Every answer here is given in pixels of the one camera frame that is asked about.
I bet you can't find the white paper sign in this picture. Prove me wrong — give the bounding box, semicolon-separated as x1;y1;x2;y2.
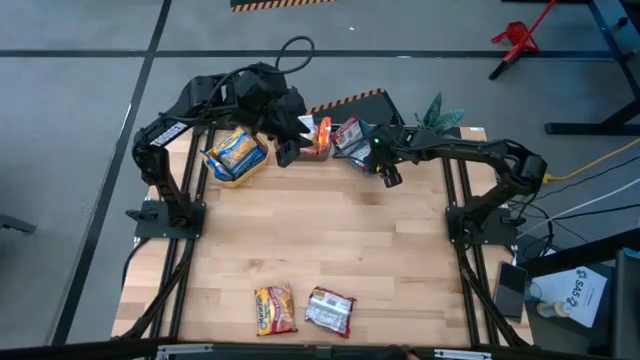
530;264;610;330

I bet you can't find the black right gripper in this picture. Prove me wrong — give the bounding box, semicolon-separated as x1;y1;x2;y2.
374;127;419;190

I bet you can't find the dark grey floor bracket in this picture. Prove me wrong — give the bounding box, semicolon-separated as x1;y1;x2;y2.
0;212;40;236

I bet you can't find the black side table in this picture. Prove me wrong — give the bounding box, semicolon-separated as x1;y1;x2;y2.
517;227;640;360

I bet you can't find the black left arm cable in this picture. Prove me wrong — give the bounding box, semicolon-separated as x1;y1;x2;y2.
272;34;317;76

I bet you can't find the red Maruchan ramen pack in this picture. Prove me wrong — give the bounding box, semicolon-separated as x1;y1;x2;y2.
331;116;375;171
303;285;358;340
253;283;300;337

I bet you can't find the black phone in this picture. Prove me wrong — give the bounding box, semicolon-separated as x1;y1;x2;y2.
492;260;530;322

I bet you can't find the black floor cable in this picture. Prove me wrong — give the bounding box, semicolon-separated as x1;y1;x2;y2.
509;154;640;206
549;201;640;222
514;199;557;261

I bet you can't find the yellow plastic bin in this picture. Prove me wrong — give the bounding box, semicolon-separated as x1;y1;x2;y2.
200;126;272;190

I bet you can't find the yellow floor cable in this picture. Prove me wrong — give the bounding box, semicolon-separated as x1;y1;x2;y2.
538;137;640;185

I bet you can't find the white floor cable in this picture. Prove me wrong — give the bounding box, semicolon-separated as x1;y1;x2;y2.
516;176;640;239

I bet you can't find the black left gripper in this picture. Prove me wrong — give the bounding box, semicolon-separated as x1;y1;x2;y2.
263;86;315;170

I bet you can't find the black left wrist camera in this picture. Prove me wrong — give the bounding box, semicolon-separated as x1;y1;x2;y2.
233;69;277;115

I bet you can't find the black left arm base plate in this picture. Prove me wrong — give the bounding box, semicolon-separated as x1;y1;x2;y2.
133;198;207;240

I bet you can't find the red metal stand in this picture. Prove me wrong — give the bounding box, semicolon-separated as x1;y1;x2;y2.
488;0;560;82

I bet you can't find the clear water bottle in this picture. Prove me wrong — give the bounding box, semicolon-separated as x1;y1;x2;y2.
534;299;572;320

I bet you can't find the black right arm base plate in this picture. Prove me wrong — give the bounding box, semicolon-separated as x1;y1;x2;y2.
444;203;520;247

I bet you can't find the hazard striped tape strip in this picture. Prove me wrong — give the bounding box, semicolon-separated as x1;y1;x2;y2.
229;0;341;14

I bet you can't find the black desk frame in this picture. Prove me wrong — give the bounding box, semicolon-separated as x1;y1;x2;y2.
543;0;640;137

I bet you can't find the black aluminium table frame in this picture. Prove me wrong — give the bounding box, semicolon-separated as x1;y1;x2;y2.
112;121;535;351

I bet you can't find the black front crossbeam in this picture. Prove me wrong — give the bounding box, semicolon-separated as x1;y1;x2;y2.
0;338;640;360

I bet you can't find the black hazard striped ramp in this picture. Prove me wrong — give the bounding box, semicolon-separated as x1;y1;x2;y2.
304;87;407;129

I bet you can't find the green leafy plant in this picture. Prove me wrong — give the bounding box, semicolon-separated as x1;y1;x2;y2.
413;91;467;135

